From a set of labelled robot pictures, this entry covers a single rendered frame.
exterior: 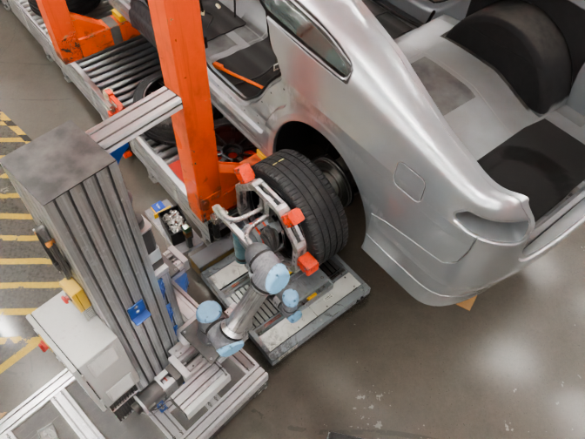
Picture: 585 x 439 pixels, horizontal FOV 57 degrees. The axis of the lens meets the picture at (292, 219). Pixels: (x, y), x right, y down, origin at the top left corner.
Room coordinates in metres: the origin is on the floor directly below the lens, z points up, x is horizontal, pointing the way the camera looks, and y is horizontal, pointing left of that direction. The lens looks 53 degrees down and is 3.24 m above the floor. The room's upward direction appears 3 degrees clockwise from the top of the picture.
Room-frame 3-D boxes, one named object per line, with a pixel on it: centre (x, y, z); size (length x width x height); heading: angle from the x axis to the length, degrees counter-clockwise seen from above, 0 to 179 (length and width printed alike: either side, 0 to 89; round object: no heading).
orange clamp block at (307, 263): (1.50, -0.09, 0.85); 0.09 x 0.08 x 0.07; 41
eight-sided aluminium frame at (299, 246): (1.73, 0.12, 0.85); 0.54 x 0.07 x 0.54; 41
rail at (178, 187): (3.04, 1.34, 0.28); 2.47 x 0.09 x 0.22; 41
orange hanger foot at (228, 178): (2.29, 0.29, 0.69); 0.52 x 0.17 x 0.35; 131
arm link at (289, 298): (1.24, 0.00, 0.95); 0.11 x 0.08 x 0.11; 38
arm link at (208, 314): (1.10, 0.35, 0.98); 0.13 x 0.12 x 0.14; 38
